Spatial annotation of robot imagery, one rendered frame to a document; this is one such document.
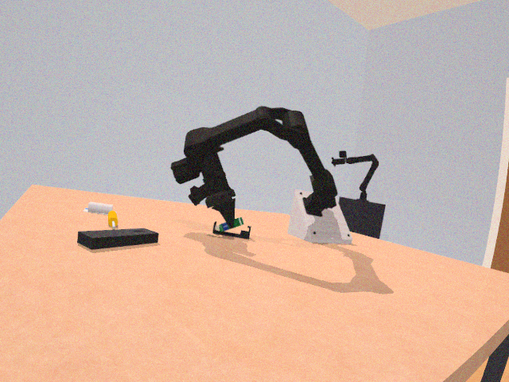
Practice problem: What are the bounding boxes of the yellow-handled screwdriver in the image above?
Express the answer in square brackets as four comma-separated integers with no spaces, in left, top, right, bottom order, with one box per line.
[108,211,119,229]

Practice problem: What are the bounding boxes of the green cylindrical battery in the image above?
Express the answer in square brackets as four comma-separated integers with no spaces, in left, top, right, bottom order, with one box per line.
[218,217,244,232]

